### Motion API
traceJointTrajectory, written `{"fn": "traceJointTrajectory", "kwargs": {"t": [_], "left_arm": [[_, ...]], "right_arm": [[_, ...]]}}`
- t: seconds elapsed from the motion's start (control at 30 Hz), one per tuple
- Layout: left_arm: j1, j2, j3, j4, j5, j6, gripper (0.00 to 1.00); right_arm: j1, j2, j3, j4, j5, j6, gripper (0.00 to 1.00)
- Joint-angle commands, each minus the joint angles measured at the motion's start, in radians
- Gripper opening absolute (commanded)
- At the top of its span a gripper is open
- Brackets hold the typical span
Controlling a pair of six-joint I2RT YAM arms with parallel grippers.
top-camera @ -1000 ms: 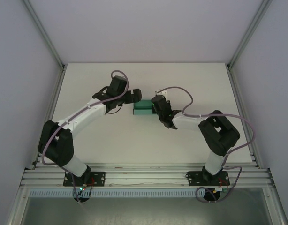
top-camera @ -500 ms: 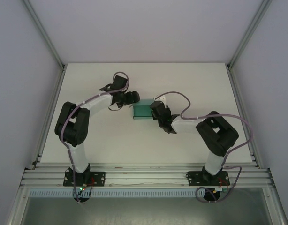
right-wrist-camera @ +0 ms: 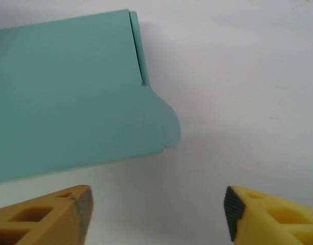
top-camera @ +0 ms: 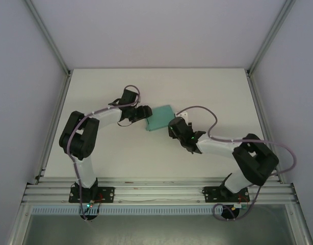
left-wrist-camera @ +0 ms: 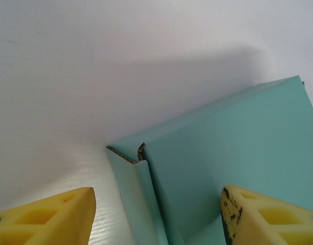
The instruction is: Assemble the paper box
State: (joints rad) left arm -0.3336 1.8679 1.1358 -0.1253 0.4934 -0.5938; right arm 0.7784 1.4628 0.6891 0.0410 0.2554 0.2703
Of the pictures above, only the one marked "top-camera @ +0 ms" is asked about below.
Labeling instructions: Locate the teal green cloth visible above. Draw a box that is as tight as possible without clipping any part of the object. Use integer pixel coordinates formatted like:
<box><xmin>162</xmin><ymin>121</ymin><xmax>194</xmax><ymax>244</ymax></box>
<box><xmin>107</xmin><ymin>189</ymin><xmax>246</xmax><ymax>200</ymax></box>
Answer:
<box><xmin>145</xmin><ymin>104</ymin><xmax>175</xmax><ymax>133</ymax></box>

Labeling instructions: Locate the grey metal sheet panel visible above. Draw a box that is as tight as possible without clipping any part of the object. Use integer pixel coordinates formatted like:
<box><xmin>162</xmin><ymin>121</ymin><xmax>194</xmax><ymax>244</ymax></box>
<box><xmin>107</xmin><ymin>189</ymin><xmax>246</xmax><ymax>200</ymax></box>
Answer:
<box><xmin>20</xmin><ymin>213</ymin><xmax>309</xmax><ymax>245</ymax></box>

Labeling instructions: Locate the aluminium mounting rail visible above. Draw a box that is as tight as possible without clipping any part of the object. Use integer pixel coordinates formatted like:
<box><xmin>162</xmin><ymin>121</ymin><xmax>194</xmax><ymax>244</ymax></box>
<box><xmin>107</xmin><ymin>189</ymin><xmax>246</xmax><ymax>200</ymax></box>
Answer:
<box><xmin>21</xmin><ymin>178</ymin><xmax>299</xmax><ymax>205</ymax></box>

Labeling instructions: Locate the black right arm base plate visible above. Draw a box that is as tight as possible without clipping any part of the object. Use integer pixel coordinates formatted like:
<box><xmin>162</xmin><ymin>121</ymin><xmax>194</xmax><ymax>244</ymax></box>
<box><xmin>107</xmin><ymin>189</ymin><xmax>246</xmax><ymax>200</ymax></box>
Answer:
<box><xmin>202</xmin><ymin>186</ymin><xmax>249</xmax><ymax>204</ymax></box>

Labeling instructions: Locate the aluminium table side rail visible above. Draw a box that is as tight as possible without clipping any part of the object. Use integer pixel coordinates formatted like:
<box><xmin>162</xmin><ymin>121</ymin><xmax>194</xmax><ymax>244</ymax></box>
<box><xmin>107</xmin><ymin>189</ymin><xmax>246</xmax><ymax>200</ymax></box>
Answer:
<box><xmin>245</xmin><ymin>71</ymin><xmax>285</xmax><ymax>184</ymax></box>
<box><xmin>34</xmin><ymin>72</ymin><xmax>72</xmax><ymax>184</ymax></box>

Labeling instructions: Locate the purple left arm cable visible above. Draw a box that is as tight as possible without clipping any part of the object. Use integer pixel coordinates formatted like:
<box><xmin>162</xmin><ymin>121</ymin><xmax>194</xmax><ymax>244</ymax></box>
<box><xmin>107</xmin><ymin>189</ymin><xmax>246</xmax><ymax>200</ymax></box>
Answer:
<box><xmin>66</xmin><ymin>85</ymin><xmax>143</xmax><ymax>222</ymax></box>

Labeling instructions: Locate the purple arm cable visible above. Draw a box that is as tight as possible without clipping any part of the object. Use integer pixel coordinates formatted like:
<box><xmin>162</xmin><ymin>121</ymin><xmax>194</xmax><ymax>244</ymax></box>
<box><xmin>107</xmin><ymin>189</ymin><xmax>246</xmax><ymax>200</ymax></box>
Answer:
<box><xmin>175</xmin><ymin>105</ymin><xmax>298</xmax><ymax>222</ymax></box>
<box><xmin>66</xmin><ymin>85</ymin><xmax>143</xmax><ymax>222</ymax></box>

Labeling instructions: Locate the perforated light cable duct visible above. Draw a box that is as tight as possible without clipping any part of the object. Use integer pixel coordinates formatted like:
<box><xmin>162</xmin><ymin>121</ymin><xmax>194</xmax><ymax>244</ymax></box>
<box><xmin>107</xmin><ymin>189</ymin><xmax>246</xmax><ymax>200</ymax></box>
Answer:
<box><xmin>31</xmin><ymin>207</ymin><xmax>224</xmax><ymax>215</ymax></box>

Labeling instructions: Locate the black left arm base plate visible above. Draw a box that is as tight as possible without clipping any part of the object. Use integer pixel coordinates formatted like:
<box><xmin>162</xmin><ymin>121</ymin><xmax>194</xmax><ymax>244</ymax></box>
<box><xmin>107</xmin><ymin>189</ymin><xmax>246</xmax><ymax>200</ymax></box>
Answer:
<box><xmin>68</xmin><ymin>186</ymin><xmax>115</xmax><ymax>204</ymax></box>

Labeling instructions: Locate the aluminium frame post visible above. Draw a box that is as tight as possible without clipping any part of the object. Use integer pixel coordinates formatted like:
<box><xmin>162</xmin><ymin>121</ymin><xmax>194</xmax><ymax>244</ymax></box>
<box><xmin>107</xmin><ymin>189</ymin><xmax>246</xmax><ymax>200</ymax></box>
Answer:
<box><xmin>247</xmin><ymin>0</ymin><xmax>298</xmax><ymax>76</ymax></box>
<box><xmin>25</xmin><ymin>0</ymin><xmax>71</xmax><ymax>76</ymax></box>

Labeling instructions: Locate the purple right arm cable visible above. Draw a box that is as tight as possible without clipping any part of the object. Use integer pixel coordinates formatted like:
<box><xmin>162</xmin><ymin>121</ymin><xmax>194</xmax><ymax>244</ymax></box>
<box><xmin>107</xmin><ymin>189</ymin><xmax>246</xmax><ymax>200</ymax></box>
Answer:
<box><xmin>175</xmin><ymin>105</ymin><xmax>298</xmax><ymax>222</ymax></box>

